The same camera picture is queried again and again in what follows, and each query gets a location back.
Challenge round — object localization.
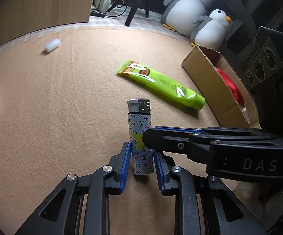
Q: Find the patterned white lighter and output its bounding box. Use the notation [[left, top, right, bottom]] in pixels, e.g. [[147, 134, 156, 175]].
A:
[[127, 99, 154, 176]]

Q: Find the green hand cream tube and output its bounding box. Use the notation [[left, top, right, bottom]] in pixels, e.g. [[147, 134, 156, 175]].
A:
[[117, 60, 206, 111]]

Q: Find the pink cosmetic tube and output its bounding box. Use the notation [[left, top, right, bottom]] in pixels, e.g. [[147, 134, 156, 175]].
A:
[[241, 107, 250, 125]]

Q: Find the red cloth item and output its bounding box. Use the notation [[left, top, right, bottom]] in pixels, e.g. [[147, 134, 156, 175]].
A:
[[214, 67, 244, 107]]

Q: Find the brown cardboard box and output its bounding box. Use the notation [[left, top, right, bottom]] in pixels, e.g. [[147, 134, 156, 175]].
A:
[[181, 46, 260, 128]]

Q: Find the small penguin plush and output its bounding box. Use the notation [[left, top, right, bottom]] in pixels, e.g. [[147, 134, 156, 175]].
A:
[[190, 9, 233, 50]]

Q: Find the large penguin plush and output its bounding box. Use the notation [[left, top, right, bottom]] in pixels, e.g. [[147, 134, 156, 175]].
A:
[[161, 0, 212, 36]]

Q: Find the small white cylinder cap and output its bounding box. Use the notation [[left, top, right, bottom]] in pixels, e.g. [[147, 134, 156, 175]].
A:
[[44, 39, 61, 53]]

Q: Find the black power strip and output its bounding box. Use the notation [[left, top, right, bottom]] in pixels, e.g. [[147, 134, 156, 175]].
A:
[[90, 11, 106, 18]]

